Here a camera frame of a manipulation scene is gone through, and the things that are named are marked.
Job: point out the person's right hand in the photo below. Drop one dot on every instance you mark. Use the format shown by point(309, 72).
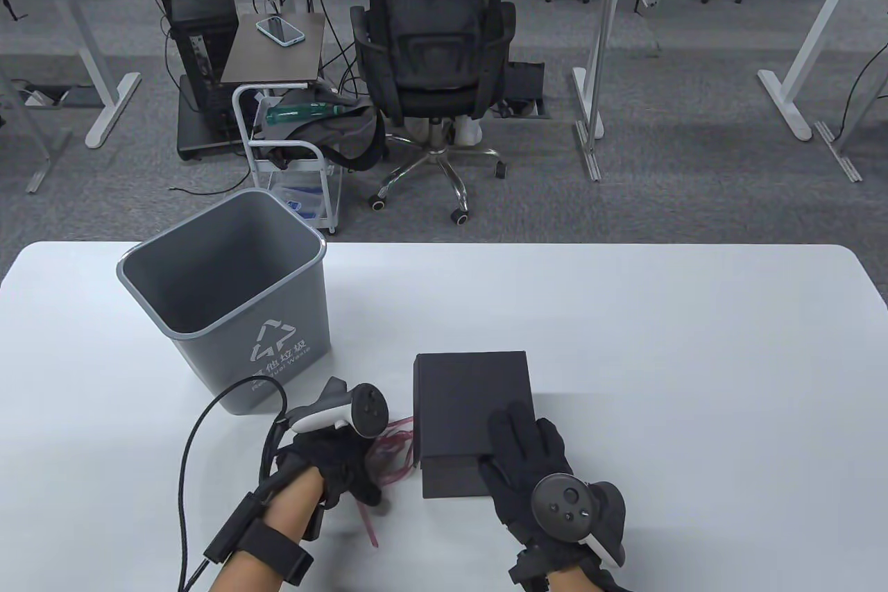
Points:
point(527, 460)

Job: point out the white rolling cart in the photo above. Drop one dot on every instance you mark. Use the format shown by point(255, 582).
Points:
point(325, 193)

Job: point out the pink ribbon bow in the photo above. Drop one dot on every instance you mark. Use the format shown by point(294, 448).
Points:
point(392, 453)

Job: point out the black floor socket box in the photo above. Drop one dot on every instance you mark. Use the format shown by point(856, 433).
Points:
point(524, 82)

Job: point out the black computer tower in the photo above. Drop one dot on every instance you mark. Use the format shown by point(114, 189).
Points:
point(201, 30)

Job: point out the grey plastic trash bin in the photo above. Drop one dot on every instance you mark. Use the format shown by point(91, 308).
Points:
point(229, 259)

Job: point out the green bottle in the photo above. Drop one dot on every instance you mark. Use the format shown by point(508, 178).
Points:
point(298, 112)

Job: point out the dark brown side table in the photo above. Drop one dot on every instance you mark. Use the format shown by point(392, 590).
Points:
point(277, 64)

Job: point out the black and white hand controller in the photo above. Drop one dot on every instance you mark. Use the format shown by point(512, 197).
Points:
point(563, 505)
point(368, 408)

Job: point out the grey backpack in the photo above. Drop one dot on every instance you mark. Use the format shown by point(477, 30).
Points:
point(340, 127)

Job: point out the person's left hand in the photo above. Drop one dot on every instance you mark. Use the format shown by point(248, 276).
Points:
point(326, 460)

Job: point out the person's left forearm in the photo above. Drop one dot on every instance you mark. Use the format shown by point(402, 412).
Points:
point(295, 502)

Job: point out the black mesh office chair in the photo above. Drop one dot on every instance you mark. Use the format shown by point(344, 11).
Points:
point(430, 51)

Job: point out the black gift box lid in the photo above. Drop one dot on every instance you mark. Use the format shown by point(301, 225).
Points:
point(465, 398)

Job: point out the person's right forearm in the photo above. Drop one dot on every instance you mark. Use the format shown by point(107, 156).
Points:
point(569, 581)

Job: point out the smartphone in blue case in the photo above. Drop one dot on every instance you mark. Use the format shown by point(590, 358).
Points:
point(280, 31)

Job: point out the black gift box base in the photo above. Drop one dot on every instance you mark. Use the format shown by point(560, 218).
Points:
point(451, 481)

